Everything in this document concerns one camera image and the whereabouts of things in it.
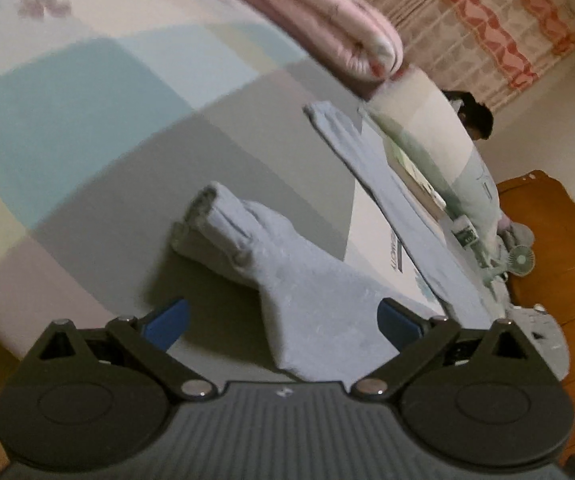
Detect grey sweatpants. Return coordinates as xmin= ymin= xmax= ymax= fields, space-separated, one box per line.
xmin=170 ymin=102 xmax=511 ymax=386

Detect green white tissue pack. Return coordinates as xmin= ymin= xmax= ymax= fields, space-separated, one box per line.
xmin=451 ymin=214 xmax=479 ymax=248

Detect grey plush cushion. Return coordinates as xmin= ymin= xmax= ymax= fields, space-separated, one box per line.
xmin=507 ymin=304 xmax=571 ymax=382

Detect green handheld fan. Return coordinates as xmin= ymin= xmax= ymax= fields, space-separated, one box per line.
xmin=483 ymin=245 xmax=536 ymax=284

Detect grey plush toy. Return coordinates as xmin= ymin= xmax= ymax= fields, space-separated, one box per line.
xmin=499 ymin=222 xmax=535 ymax=252

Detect wooden headboard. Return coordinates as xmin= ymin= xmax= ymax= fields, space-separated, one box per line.
xmin=498 ymin=170 xmax=575 ymax=457

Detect green paperback book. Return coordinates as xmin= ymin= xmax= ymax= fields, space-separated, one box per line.
xmin=383 ymin=136 xmax=447 ymax=220

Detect patchwork pillow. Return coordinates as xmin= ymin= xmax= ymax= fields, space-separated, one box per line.
xmin=367 ymin=65 xmax=501 ymax=237

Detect person behind pillow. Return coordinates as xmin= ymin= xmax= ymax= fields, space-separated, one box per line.
xmin=443 ymin=90 xmax=493 ymax=141

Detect patchwork bed sheet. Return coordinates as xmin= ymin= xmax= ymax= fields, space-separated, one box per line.
xmin=0 ymin=0 xmax=446 ymax=382

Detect pink patterned curtain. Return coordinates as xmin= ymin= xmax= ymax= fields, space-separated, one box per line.
xmin=367 ymin=0 xmax=575 ymax=110

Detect folded pink quilt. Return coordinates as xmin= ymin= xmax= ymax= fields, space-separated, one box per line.
xmin=260 ymin=0 xmax=403 ymax=82

